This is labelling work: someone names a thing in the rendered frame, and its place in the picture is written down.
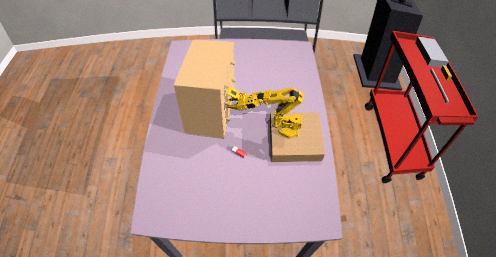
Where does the red and white eraser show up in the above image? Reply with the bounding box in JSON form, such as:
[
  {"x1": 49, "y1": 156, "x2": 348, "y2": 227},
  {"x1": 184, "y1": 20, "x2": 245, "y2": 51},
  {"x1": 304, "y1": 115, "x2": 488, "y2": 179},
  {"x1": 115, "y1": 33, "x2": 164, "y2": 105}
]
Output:
[{"x1": 232, "y1": 146, "x2": 247, "y2": 158}]

